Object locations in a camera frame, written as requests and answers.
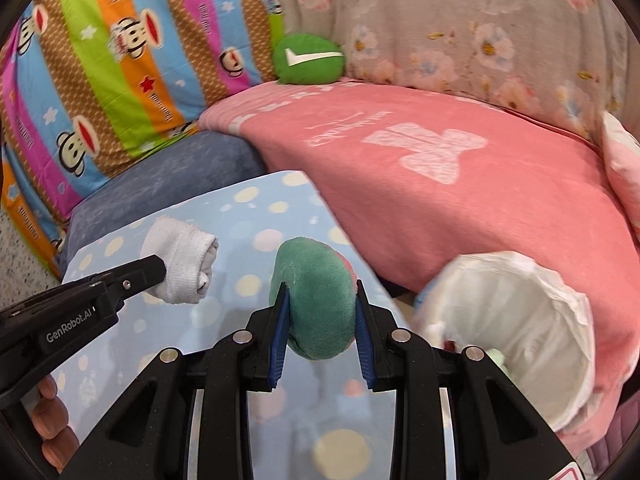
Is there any person's left hand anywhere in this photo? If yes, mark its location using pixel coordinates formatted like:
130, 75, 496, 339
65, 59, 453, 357
30, 375, 79, 472

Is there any light green fluffy scrunchie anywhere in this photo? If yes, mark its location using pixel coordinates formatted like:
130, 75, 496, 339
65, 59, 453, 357
485, 348, 509, 376

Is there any colourful striped monkey quilt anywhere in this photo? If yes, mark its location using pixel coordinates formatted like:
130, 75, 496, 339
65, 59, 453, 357
1, 0, 283, 273

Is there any pink white small pillow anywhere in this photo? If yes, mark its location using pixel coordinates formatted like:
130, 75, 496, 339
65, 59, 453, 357
601, 112, 640, 238

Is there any blue grey pillow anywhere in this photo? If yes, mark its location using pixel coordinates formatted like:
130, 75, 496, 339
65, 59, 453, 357
58, 131, 267, 272

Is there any green plush pillow white tick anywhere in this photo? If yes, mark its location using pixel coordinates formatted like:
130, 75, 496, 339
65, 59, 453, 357
272, 34, 345, 84

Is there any pink blanket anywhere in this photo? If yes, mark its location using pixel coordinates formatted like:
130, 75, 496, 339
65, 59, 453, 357
198, 79, 639, 453

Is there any green round plush toy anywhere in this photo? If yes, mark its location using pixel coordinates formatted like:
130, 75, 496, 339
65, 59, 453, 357
269, 236, 357, 361

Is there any grey floral quilt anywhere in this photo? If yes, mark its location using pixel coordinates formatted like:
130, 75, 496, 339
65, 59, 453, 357
279, 0, 639, 142

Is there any light blue dotted bedsheet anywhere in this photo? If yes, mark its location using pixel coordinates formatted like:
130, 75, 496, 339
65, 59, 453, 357
54, 171, 395, 479

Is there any white sock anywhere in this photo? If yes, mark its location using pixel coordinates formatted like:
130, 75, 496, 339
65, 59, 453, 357
140, 217, 219, 304

